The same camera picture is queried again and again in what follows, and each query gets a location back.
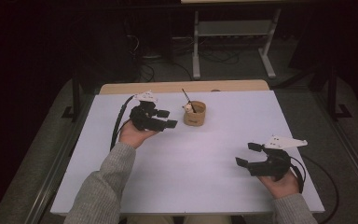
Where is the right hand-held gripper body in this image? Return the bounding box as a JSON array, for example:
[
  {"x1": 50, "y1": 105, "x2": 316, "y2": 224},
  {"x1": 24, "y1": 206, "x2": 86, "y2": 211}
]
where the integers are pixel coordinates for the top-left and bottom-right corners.
[{"x1": 249, "y1": 134, "x2": 309, "y2": 183}]

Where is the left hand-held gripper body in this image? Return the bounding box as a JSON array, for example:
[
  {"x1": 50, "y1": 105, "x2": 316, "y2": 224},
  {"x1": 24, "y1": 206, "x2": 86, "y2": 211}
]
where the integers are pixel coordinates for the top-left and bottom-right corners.
[{"x1": 129, "y1": 91, "x2": 166, "y2": 133}]

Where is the wooden pen holder cup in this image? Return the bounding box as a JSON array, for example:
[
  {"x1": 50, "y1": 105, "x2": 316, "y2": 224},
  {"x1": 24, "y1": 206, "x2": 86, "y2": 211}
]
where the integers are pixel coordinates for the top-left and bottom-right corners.
[{"x1": 182, "y1": 100, "x2": 207, "y2": 128}]

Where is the thin dark pen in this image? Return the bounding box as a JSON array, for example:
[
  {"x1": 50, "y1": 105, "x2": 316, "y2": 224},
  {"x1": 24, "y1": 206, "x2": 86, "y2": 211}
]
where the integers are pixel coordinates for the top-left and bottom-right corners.
[{"x1": 181, "y1": 88, "x2": 198, "y2": 114}]

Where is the person's left hand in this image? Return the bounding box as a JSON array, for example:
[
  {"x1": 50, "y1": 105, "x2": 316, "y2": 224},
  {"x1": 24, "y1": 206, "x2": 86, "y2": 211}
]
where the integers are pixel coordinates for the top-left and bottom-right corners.
[{"x1": 117, "y1": 119, "x2": 159, "y2": 150}]

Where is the person's right hand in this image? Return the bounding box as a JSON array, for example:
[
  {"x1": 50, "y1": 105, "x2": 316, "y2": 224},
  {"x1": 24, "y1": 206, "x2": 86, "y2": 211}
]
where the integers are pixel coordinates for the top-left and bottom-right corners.
[{"x1": 258, "y1": 171, "x2": 301, "y2": 201}]

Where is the black metal stand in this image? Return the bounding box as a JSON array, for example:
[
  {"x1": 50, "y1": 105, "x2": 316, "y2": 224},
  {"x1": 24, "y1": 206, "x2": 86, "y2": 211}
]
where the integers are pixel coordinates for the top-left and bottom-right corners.
[
  {"x1": 326, "y1": 64, "x2": 353, "y2": 121},
  {"x1": 61, "y1": 69, "x2": 82, "y2": 123}
]

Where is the left hand-held gripper black cable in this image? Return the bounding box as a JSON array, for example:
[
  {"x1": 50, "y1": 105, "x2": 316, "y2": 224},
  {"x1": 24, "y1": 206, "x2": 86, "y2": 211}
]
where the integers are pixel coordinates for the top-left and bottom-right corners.
[{"x1": 109, "y1": 94, "x2": 136, "y2": 153}]

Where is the hand-held gripper black cable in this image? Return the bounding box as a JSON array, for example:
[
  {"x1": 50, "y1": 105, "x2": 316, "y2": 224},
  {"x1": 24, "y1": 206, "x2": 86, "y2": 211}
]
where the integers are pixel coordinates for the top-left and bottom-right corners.
[
  {"x1": 289, "y1": 154, "x2": 340, "y2": 224},
  {"x1": 109, "y1": 94, "x2": 136, "y2": 153}
]

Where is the black floor cable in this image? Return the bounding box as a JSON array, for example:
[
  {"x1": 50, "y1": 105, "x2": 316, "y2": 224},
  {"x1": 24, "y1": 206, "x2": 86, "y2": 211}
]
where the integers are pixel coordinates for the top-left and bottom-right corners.
[
  {"x1": 198, "y1": 49, "x2": 241, "y2": 66},
  {"x1": 139, "y1": 63, "x2": 157, "y2": 84}
]

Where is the right hand-held gripper black cable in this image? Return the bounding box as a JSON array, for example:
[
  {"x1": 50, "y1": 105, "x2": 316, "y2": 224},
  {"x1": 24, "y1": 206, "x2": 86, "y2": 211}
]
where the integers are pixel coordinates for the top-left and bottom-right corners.
[{"x1": 289, "y1": 154, "x2": 340, "y2": 224}]

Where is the white metal desk frame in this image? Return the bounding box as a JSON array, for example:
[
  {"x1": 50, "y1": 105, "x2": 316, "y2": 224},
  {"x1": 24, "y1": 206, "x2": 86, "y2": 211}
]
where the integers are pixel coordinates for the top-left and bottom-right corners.
[{"x1": 191, "y1": 7, "x2": 283, "y2": 80}]

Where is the metal floor rail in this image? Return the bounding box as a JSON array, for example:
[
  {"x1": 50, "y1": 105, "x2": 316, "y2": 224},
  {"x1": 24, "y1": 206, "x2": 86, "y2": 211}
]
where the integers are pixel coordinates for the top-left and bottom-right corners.
[
  {"x1": 312, "y1": 91, "x2": 358, "y2": 201},
  {"x1": 22, "y1": 92, "x2": 96, "y2": 224}
]

